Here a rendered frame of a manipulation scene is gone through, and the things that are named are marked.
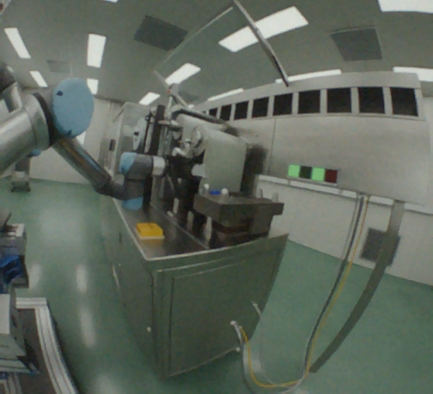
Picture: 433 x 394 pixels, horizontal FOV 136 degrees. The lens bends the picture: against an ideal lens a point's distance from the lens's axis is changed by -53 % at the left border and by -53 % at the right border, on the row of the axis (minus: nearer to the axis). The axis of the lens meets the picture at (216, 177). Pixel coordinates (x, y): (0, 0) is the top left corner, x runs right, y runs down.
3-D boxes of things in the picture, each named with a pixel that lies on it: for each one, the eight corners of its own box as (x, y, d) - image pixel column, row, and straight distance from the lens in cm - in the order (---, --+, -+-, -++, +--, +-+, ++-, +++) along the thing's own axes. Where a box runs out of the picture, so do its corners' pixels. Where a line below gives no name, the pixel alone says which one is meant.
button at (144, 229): (136, 229, 65) (136, 222, 64) (155, 228, 67) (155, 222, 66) (141, 238, 59) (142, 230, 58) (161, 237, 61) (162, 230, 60)
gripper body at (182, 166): (196, 159, 71) (167, 154, 66) (192, 181, 72) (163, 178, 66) (186, 158, 78) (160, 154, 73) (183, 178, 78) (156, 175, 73)
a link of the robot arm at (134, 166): (117, 174, 70) (120, 150, 69) (145, 177, 72) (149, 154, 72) (120, 178, 62) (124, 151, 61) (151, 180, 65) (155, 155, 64)
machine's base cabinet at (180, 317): (99, 225, 313) (101, 170, 292) (137, 225, 322) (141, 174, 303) (160, 386, 121) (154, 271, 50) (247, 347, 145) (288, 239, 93)
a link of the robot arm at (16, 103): (14, 51, 96) (49, 147, 96) (9, 59, 106) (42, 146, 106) (-9, 64, 94) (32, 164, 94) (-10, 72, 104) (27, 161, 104)
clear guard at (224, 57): (155, 70, 180) (155, 70, 180) (188, 108, 184) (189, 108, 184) (234, 5, 101) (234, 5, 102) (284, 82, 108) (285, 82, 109)
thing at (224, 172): (198, 194, 79) (204, 150, 78) (237, 196, 94) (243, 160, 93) (198, 195, 78) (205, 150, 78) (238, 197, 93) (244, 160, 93)
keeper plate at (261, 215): (247, 233, 75) (253, 206, 72) (263, 230, 82) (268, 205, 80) (253, 235, 73) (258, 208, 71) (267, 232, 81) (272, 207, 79)
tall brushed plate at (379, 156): (139, 155, 300) (143, 136, 301) (155, 158, 308) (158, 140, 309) (426, 206, 76) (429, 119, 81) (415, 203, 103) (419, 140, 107)
